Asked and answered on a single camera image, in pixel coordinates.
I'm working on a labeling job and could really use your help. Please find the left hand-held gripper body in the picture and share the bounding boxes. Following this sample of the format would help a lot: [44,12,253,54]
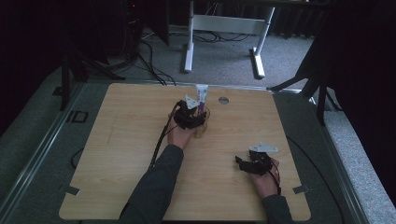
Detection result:
[173,93,201,131]

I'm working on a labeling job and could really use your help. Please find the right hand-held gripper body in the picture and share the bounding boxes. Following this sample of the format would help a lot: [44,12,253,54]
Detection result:
[247,141,280,175]

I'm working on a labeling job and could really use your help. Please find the clear amber glass cup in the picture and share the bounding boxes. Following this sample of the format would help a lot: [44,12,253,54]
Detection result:
[193,105,212,140]

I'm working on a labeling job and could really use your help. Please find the purple and white toothpaste tube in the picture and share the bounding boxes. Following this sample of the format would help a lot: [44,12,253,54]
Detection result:
[194,83,209,117]

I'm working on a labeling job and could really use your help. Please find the person's left hand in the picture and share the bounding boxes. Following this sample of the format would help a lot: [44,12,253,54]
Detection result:
[166,114,198,151]

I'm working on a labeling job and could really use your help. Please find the person's right hand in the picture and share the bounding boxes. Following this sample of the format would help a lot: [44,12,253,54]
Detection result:
[247,157,281,200]

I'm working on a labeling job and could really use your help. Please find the grey tape strip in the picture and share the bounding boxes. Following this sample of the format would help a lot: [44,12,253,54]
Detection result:
[291,184,311,195]
[63,185,81,197]

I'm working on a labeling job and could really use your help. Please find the black angled stand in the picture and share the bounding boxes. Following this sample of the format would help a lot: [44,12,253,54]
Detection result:
[266,34,344,127]

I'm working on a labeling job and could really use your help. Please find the dark computer tower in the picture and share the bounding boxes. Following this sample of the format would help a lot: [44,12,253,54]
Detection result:
[119,0,145,61]

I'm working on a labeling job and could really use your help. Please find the black tripod stand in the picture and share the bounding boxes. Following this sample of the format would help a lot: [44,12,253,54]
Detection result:
[51,43,126,112]

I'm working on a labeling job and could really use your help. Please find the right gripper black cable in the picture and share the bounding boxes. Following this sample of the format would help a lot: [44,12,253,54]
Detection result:
[266,160,283,196]

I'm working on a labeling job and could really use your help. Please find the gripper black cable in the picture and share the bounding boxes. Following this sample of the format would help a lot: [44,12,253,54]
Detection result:
[148,99,185,171]
[266,160,283,196]

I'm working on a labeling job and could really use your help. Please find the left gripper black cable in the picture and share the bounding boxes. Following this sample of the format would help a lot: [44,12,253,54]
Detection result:
[148,99,185,171]

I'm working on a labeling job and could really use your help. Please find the black floor cable bundle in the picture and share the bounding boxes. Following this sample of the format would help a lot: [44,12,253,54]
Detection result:
[135,39,177,87]

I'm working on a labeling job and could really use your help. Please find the long black floor cable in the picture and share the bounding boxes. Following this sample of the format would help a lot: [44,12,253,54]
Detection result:
[286,135,346,224]

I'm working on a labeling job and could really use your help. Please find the tangled cables under desk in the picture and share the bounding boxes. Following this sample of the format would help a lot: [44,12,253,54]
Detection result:
[191,29,251,44]

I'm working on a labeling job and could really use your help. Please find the aluminium floor rail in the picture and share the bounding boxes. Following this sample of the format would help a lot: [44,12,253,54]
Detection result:
[0,81,89,218]
[309,96,373,224]

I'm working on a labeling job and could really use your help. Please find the white metal desk frame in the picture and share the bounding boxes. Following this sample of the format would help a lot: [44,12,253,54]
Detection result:
[183,0,276,79]

